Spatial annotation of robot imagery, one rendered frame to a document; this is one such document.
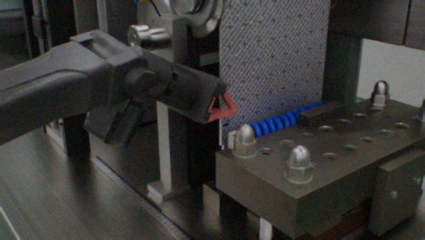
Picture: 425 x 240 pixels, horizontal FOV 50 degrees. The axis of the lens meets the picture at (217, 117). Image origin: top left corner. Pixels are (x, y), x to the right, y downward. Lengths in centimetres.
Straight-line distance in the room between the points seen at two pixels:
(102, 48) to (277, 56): 33
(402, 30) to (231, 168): 40
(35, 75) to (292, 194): 32
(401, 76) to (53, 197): 310
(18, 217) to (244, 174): 38
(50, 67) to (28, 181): 47
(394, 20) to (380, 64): 287
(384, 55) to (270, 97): 297
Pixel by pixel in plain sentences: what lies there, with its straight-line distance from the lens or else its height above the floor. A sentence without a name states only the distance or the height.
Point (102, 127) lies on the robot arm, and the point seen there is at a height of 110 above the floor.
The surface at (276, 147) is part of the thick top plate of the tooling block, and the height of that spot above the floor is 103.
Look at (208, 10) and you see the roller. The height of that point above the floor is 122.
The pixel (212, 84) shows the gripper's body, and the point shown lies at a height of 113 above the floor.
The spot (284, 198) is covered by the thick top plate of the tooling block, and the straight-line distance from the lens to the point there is 58.
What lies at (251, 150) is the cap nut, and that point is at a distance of 65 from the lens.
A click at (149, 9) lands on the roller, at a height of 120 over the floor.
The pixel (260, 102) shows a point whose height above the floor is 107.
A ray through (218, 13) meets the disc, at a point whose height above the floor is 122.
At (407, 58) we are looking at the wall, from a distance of 361.
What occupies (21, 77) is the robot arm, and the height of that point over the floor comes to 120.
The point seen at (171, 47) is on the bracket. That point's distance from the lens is 71.
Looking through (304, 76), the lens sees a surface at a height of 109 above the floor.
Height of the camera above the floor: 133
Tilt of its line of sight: 22 degrees down
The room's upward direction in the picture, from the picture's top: straight up
